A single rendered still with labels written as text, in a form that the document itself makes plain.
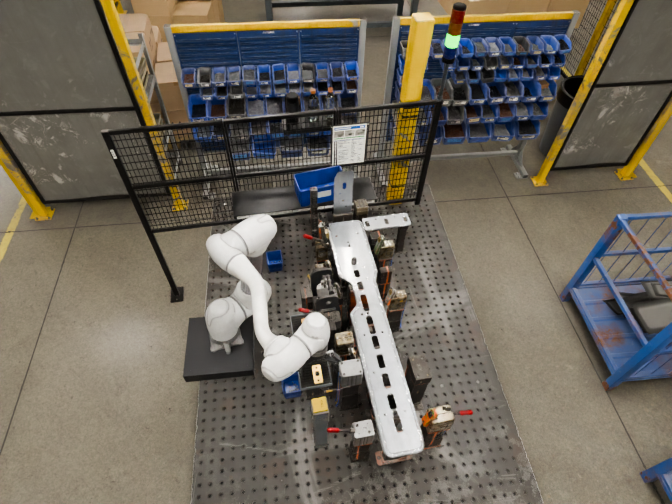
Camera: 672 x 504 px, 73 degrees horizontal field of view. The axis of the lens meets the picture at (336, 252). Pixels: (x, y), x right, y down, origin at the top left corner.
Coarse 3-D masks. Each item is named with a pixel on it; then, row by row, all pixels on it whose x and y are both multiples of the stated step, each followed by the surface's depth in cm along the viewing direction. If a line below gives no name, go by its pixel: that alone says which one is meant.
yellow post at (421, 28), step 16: (416, 16) 235; (416, 32) 236; (432, 32) 238; (416, 48) 243; (416, 64) 250; (416, 80) 258; (400, 96) 273; (416, 96) 265; (400, 112) 277; (416, 112) 274; (400, 144) 291; (400, 160) 301; (400, 192) 324
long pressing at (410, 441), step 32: (352, 224) 278; (352, 256) 262; (352, 288) 249; (352, 320) 235; (384, 320) 235; (384, 352) 224; (384, 416) 204; (416, 416) 205; (384, 448) 195; (416, 448) 195
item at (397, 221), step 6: (378, 216) 282; (384, 216) 283; (390, 216) 283; (396, 216) 283; (402, 216) 283; (372, 222) 279; (378, 222) 279; (384, 222) 279; (390, 222) 279; (396, 222) 280; (402, 222) 280; (408, 222) 280; (366, 228) 276; (372, 228) 276; (378, 228) 276; (384, 228) 277
